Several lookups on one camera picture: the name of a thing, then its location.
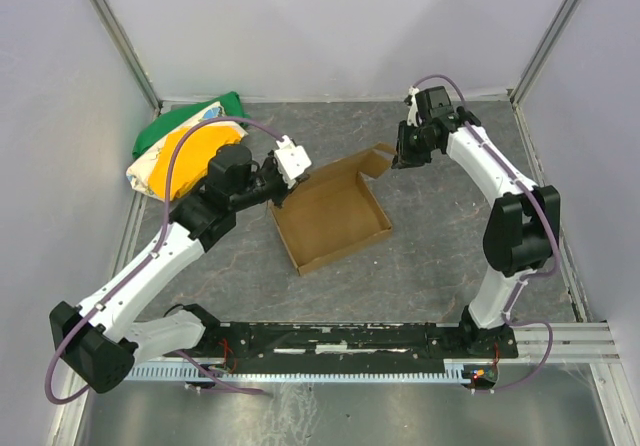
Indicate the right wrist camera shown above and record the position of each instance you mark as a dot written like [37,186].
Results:
[427,105]

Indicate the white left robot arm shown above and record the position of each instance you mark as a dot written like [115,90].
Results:
[100,338]

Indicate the green yellow white cloth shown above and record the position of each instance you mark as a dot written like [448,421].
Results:
[150,173]

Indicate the aluminium frame rail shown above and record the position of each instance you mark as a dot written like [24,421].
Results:
[573,343]

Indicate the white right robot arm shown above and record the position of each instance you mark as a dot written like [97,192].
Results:
[522,232]

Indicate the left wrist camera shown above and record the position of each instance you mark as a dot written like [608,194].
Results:
[292,160]

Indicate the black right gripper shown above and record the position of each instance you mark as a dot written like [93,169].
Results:
[409,147]

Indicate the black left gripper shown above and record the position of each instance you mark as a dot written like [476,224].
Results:
[275,183]

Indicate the brown cardboard box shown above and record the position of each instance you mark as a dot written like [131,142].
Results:
[334,213]

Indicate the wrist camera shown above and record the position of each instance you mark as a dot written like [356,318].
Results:
[292,160]
[427,105]

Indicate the light blue slotted cable duct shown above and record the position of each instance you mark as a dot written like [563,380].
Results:
[168,371]

